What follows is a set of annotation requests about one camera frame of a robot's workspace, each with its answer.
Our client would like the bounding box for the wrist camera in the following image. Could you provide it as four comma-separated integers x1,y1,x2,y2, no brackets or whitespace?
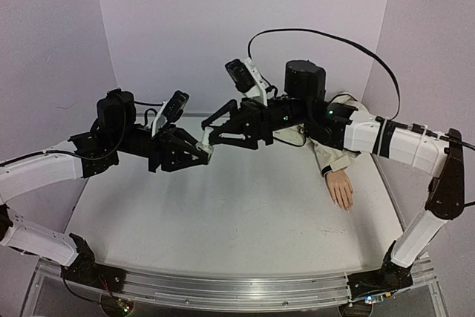
225,57,275,107
151,91,189,137

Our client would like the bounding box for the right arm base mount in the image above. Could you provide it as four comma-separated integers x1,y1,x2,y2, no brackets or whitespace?
347,241,413,302

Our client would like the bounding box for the mannequin hand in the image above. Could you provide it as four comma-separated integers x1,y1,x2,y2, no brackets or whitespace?
325,170,354,211

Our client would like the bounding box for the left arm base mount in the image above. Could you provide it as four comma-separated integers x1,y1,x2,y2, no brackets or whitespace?
61,233,126,293

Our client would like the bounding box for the white nail polish bottle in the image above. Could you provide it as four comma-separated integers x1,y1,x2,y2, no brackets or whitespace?
195,126,214,157

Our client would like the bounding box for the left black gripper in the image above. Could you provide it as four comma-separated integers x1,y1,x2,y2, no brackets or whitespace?
112,123,214,173

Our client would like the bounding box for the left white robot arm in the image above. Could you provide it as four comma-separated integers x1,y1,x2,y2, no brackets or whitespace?
1,89,212,285

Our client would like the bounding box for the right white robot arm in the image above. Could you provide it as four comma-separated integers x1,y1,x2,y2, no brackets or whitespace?
201,59,465,268

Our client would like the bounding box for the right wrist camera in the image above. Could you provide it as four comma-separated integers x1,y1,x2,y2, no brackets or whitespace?
225,57,275,107

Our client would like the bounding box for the aluminium front rail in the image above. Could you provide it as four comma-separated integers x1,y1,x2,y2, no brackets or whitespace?
33,263,442,317

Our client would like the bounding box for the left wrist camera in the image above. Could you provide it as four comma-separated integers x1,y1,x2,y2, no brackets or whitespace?
151,91,189,137

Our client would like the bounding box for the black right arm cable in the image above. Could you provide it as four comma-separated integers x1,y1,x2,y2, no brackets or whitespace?
246,28,475,209

